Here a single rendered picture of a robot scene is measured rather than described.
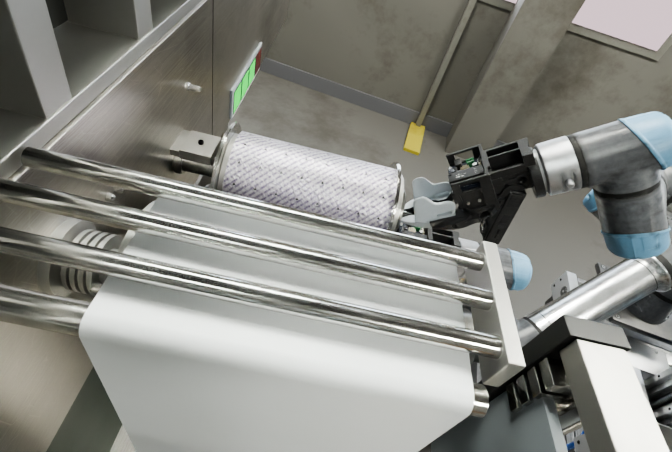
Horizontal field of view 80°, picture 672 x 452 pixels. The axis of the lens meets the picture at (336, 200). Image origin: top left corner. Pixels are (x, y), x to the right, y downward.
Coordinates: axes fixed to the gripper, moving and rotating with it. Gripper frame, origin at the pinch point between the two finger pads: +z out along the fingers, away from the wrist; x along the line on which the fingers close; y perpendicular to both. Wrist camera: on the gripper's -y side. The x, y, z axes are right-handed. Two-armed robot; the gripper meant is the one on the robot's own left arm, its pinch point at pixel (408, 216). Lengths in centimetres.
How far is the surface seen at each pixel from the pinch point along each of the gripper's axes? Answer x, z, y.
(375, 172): 1.1, 0.8, 11.3
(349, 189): 4.8, 4.1, 12.7
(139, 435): 36.5, 20.3, 17.3
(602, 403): 34.6, -17.1, 12.8
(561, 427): 33.8, -14.1, 6.2
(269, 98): -221, 126, -55
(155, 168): 8.2, 24.6, 28.1
